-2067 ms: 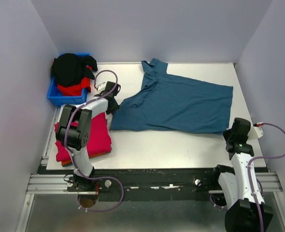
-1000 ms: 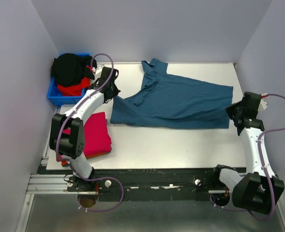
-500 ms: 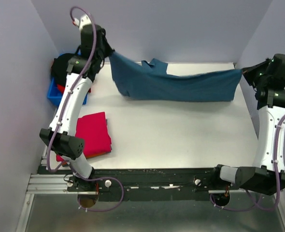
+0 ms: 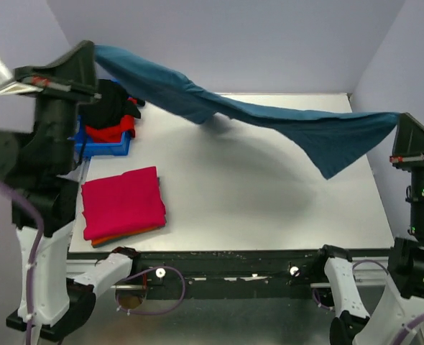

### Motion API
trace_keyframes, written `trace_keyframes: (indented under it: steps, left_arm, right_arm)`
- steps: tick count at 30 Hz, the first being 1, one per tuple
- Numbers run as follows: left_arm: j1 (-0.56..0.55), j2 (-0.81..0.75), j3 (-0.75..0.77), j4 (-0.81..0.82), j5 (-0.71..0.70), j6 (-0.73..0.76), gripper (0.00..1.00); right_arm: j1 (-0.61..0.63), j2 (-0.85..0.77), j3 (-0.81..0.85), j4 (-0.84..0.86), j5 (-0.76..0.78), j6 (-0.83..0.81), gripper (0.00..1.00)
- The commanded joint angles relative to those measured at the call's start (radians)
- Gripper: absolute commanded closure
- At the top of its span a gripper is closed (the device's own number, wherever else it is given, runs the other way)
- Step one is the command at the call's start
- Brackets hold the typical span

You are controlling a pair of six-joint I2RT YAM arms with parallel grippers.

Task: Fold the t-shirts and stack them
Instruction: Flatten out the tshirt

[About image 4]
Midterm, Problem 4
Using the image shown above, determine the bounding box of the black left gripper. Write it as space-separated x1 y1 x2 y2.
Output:
17 37 103 167

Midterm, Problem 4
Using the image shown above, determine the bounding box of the teal blue t shirt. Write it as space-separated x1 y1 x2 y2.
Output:
95 45 400 179

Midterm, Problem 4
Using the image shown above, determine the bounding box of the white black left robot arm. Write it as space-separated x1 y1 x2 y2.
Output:
0 40 142 344

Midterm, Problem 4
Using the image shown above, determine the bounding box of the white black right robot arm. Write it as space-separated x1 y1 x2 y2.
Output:
312 114 424 344

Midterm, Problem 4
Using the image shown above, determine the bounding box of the black crumpled garment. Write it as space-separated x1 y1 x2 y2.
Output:
78 79 145 129

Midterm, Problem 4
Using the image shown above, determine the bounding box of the red crumpled garment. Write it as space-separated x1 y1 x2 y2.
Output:
84 115 135 143

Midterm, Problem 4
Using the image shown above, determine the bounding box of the blue plastic bin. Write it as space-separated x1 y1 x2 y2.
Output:
73 77 135 158

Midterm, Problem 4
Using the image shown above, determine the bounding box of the folded magenta t shirt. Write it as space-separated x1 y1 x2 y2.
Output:
81 166 166 241

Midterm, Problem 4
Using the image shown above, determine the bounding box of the folded orange t shirt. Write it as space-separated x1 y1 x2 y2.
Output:
91 222 167 248

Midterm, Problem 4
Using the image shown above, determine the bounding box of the aluminium frame rail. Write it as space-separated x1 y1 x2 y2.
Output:
308 265 387 289

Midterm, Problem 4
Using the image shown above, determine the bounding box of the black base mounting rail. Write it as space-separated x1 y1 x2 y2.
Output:
98 247 396 301

